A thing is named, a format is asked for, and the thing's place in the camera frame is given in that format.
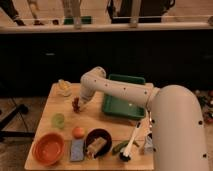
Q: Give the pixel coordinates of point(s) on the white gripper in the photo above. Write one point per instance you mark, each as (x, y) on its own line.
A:
(84, 100)

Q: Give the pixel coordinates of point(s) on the dark red grape bunch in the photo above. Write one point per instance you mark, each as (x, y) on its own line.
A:
(75, 105)

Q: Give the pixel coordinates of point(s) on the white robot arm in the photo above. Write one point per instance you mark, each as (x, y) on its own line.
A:
(179, 142)

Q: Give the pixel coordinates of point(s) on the clear glass with yellow item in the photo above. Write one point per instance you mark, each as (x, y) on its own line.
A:
(64, 87)

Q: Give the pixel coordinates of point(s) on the small green cup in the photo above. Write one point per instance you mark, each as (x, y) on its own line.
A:
(58, 121)

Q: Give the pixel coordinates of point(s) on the green plastic tray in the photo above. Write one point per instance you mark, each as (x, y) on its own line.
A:
(116, 107)

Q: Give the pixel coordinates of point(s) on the orange fruit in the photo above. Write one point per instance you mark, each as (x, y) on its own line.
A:
(78, 132)

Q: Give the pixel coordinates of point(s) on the dark brown bowl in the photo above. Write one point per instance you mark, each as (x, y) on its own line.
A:
(94, 134)

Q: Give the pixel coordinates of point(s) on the tan bread piece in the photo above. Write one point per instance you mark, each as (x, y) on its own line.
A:
(96, 145)

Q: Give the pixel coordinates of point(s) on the blue sponge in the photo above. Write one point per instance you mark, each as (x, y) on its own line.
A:
(77, 150)

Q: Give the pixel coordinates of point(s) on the green pepper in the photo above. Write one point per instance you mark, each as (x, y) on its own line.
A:
(121, 145)

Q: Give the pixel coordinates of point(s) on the black chair base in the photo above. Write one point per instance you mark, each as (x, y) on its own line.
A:
(9, 120)

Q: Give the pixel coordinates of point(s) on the orange plastic bowl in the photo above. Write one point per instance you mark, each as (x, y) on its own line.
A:
(48, 149)

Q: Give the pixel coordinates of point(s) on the white handled dish brush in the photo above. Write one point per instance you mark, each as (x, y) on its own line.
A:
(125, 152)

